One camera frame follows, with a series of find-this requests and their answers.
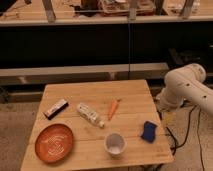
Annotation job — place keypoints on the wooden shelf with clutter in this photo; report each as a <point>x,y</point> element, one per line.
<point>91,12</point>

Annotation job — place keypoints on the orange plate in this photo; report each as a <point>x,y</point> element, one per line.
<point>54,143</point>

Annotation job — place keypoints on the white paper cup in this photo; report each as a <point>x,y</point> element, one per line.
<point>114,144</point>

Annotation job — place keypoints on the lower wooden shelf board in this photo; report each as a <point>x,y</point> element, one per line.
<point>82,69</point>

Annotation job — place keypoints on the blue sponge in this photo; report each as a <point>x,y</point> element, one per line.
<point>149,132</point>

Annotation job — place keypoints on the orange pepper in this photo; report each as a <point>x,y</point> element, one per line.
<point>113,108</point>

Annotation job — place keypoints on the clear plastic bottle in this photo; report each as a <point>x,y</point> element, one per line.
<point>90,115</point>

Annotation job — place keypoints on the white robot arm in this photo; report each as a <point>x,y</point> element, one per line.
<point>186,83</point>

